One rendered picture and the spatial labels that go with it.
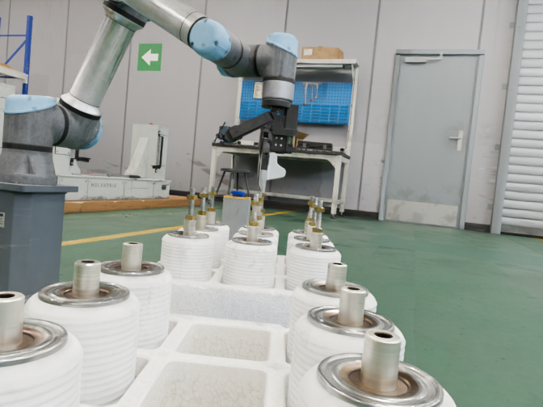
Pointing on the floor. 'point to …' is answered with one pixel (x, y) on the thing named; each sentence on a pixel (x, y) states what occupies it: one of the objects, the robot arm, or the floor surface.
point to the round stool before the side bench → (231, 179)
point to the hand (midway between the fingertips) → (259, 186)
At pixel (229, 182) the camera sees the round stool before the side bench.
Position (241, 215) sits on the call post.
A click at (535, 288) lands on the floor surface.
